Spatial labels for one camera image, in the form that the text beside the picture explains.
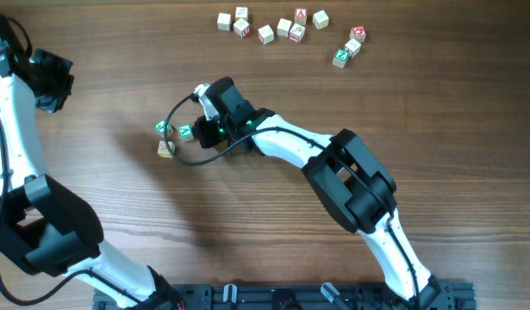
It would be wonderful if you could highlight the yellow picture block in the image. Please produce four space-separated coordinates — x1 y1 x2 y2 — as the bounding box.
157 140 175 158

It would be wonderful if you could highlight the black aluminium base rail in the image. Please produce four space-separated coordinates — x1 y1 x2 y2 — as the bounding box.
92 282 477 310

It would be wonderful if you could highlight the green J letter block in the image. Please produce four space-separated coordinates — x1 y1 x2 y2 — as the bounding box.
154 119 174 137

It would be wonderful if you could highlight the yellow edged white block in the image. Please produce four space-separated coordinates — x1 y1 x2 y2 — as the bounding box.
313 9 330 29

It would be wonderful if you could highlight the red picture block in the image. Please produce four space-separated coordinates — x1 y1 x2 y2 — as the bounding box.
288 23 306 43

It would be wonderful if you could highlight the plain white wooden block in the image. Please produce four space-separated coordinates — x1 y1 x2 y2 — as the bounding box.
277 18 292 37

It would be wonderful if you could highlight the green Z letter block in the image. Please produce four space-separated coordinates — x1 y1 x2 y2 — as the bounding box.
333 48 350 68

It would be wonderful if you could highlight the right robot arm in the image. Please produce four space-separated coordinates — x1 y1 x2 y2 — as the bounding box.
191 77 436 309

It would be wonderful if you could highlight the white block top row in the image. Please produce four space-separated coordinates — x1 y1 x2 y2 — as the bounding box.
235 7 249 22

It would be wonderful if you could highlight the white block red side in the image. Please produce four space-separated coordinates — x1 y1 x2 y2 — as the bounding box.
344 39 362 58

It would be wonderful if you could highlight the green V letter block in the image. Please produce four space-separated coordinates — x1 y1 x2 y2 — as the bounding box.
178 124 195 142

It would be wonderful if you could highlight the white block red edge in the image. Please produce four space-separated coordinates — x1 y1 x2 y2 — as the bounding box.
258 25 274 45

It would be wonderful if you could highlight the white block far left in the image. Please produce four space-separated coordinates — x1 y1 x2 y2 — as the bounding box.
217 13 232 31

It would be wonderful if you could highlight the red O letter block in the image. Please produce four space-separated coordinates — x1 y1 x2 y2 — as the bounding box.
350 26 367 43

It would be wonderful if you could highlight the red A letter block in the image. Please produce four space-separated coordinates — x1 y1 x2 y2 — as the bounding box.
294 7 308 26

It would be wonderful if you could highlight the red U letter block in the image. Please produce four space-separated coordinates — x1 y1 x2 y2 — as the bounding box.
233 19 251 38

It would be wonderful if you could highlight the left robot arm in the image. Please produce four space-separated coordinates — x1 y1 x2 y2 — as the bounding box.
0 14 185 309

